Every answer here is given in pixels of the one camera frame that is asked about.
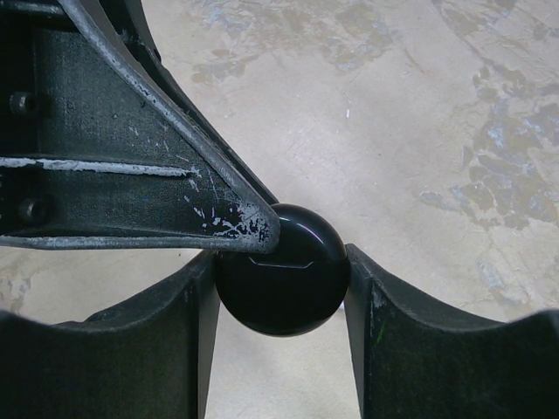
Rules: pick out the black round earbud case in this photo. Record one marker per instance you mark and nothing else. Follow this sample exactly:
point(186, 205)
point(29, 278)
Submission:
point(293, 289)

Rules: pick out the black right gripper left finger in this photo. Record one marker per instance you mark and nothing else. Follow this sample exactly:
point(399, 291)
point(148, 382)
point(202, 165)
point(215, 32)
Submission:
point(147, 357)

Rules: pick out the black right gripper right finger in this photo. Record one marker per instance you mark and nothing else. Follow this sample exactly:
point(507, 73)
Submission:
point(415, 356)

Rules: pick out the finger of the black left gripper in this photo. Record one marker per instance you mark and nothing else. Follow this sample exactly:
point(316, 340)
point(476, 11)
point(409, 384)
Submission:
point(95, 155)
point(129, 21)

